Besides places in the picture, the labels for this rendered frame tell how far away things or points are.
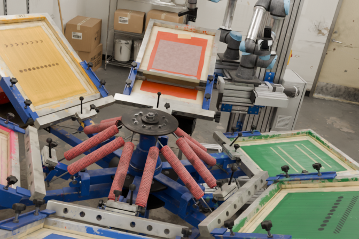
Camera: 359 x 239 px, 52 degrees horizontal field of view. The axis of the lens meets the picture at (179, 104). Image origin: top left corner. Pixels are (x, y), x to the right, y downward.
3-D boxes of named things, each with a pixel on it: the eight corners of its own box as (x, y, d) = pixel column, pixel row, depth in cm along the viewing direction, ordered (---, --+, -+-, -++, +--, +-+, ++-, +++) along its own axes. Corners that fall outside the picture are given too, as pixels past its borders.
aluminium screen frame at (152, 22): (150, 21, 306) (149, 18, 303) (220, 33, 302) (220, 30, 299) (124, 98, 262) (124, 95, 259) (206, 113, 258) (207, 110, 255)
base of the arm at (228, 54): (237, 55, 349) (239, 45, 345) (241, 61, 336) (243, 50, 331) (221, 54, 347) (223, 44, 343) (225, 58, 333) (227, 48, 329)
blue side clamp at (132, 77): (134, 66, 280) (133, 60, 274) (140, 67, 280) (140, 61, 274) (123, 98, 263) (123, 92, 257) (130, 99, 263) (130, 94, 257)
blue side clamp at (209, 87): (207, 79, 277) (208, 73, 271) (213, 80, 276) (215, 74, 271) (201, 112, 260) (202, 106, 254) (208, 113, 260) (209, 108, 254)
